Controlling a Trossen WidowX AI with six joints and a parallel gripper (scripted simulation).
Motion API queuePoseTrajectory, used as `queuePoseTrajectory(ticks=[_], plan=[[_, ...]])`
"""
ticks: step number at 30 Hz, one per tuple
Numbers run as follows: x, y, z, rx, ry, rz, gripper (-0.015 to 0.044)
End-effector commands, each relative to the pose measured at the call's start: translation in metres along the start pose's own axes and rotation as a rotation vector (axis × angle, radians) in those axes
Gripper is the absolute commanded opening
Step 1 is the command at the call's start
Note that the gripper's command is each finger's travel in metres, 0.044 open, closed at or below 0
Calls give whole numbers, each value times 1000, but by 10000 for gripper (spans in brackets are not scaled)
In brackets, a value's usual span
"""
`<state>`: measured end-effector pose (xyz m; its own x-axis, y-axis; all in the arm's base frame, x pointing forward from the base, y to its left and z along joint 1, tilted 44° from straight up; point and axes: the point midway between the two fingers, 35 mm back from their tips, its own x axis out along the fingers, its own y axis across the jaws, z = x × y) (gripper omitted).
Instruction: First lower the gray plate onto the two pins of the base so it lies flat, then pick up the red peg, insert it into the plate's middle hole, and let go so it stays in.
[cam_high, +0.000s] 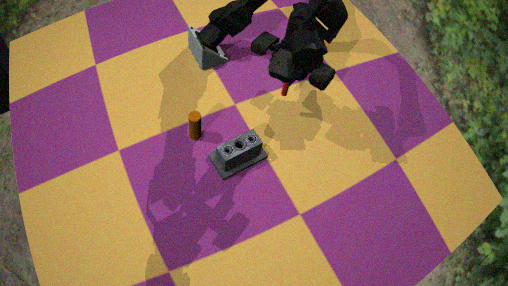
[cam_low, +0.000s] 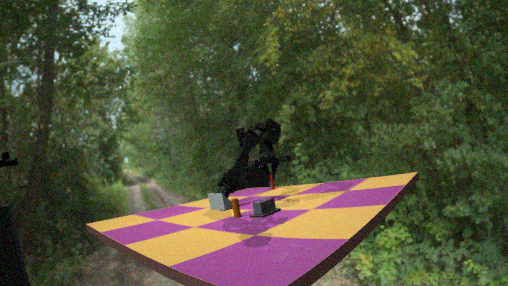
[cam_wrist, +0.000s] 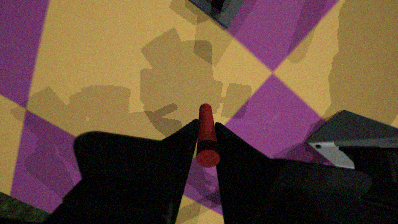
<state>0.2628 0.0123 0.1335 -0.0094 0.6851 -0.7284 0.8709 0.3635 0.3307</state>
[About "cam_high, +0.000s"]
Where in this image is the red peg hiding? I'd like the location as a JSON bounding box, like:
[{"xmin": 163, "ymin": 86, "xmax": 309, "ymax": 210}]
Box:
[{"xmin": 281, "ymin": 83, "xmax": 289, "ymax": 96}]

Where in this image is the brown cylinder with orange end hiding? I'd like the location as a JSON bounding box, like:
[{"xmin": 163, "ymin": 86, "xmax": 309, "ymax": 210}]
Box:
[{"xmin": 188, "ymin": 111, "xmax": 201, "ymax": 140}]

